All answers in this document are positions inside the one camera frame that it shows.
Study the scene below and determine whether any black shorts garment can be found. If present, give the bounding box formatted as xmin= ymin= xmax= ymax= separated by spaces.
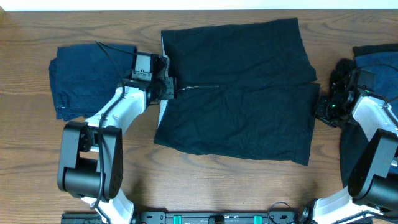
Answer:
xmin=154 ymin=18 xmax=320 ymax=165

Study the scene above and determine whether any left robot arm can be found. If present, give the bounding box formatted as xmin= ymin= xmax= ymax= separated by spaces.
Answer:
xmin=57 ymin=52 xmax=177 ymax=223

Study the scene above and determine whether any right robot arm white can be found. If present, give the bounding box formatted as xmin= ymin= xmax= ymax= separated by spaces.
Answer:
xmin=298 ymin=68 xmax=397 ymax=223

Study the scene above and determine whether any blue garment in pile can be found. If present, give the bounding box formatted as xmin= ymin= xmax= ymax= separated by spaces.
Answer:
xmin=355 ymin=52 xmax=397 ymax=100

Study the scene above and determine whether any folded navy blue garment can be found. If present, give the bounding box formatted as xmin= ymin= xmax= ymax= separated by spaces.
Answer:
xmin=49 ymin=44 xmax=137 ymax=121

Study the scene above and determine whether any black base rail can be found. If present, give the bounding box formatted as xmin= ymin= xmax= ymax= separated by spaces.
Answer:
xmin=60 ymin=209 xmax=314 ymax=224

